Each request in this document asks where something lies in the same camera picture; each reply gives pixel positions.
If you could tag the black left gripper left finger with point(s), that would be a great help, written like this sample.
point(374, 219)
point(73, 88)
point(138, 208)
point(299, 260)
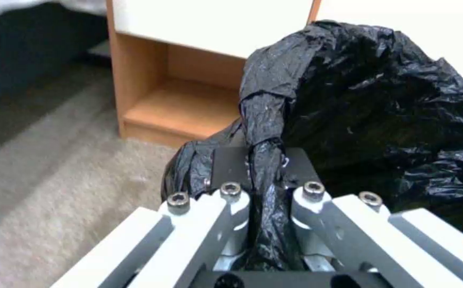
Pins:
point(183, 234)

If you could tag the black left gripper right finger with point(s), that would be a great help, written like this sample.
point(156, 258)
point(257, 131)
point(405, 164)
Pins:
point(355, 237)

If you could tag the black plastic trash bag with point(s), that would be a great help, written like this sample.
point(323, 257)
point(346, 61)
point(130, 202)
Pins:
point(359, 114)

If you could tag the wooden nightstand with white drawer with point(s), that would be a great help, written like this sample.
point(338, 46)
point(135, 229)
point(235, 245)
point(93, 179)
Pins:
point(183, 75)

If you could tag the bed with white sheet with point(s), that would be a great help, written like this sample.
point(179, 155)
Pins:
point(27, 48)

